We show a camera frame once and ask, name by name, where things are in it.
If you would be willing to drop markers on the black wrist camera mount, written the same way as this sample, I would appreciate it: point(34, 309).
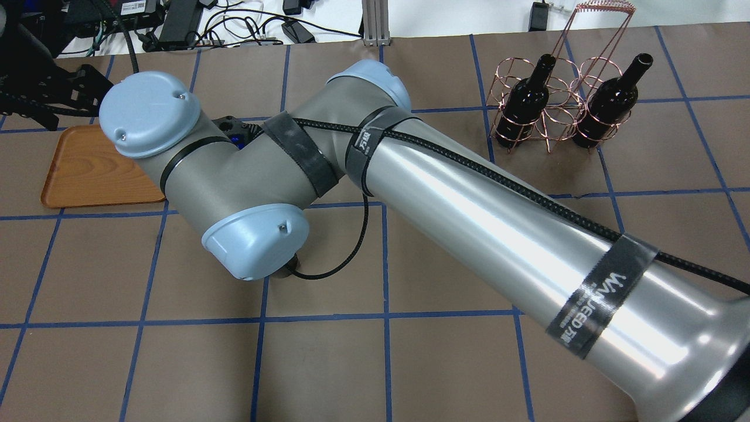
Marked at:
point(240, 133)

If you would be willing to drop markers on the copper wire bottle basket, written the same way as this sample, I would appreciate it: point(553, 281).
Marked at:
point(568, 98)

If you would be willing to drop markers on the wooden tray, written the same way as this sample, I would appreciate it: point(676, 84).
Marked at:
point(88, 171)

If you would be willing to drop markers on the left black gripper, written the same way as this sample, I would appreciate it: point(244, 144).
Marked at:
point(35, 94)

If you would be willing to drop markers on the dark wine bottle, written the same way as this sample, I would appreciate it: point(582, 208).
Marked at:
point(610, 104)
point(525, 103)

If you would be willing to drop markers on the aluminium frame post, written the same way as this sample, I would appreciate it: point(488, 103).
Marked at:
point(375, 23)

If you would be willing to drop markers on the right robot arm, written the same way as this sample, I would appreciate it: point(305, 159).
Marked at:
point(609, 298)

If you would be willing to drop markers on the black power adapter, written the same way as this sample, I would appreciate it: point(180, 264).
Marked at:
point(538, 16)

